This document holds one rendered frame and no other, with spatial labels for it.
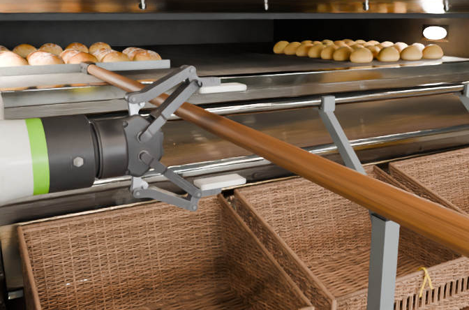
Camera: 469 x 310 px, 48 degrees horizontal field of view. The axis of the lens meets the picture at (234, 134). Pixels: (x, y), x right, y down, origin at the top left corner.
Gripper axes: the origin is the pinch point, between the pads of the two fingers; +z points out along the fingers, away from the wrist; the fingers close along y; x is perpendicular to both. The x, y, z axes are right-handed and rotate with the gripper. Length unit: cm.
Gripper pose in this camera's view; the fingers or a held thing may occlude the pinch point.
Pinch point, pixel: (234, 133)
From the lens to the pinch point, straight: 75.2
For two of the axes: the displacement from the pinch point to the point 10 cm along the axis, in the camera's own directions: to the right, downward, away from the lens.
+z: 8.9, -1.0, 4.5
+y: 0.0, 9.8, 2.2
